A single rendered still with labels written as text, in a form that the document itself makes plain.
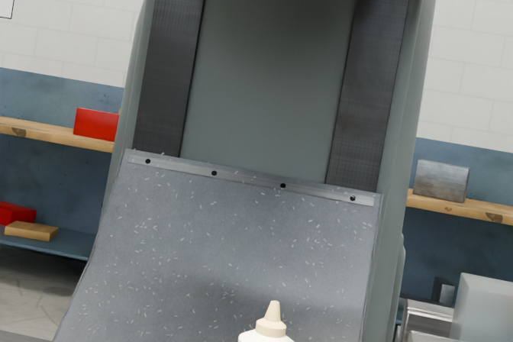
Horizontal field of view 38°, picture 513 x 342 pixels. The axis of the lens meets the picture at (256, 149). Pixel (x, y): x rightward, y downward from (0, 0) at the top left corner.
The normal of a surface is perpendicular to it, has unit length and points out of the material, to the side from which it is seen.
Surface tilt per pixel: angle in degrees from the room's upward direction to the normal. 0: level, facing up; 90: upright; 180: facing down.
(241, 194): 63
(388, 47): 90
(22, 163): 90
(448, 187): 90
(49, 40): 90
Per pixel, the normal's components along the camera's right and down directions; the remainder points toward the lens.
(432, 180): -0.34, 0.00
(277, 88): -0.14, 0.03
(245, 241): -0.05, -0.42
